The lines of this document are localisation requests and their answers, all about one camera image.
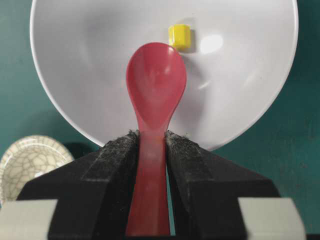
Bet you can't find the white round bowl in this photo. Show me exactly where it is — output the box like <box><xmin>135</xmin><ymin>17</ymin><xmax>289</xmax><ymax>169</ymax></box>
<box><xmin>30</xmin><ymin>0</ymin><xmax>299</xmax><ymax>150</ymax></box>

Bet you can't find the yellow hexagonal prism block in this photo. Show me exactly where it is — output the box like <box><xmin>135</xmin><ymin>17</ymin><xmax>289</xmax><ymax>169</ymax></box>
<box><xmin>168</xmin><ymin>24</ymin><xmax>192</xmax><ymax>52</ymax></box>

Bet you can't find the small crackle-glaze ceramic dish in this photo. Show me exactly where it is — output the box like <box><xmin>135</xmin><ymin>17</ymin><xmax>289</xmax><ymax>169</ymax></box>
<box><xmin>0</xmin><ymin>135</ymin><xmax>74</xmax><ymax>206</ymax></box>

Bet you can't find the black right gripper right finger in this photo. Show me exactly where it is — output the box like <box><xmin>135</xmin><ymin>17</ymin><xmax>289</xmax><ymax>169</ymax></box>
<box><xmin>164</xmin><ymin>130</ymin><xmax>312</xmax><ymax>240</ymax></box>

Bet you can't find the red plastic soup spoon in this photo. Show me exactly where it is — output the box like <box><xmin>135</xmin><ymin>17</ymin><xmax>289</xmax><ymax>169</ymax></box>
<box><xmin>125</xmin><ymin>42</ymin><xmax>187</xmax><ymax>237</ymax></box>

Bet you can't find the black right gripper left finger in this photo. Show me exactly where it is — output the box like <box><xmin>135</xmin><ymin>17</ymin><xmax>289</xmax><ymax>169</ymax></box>
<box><xmin>0</xmin><ymin>131</ymin><xmax>140</xmax><ymax>240</ymax></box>

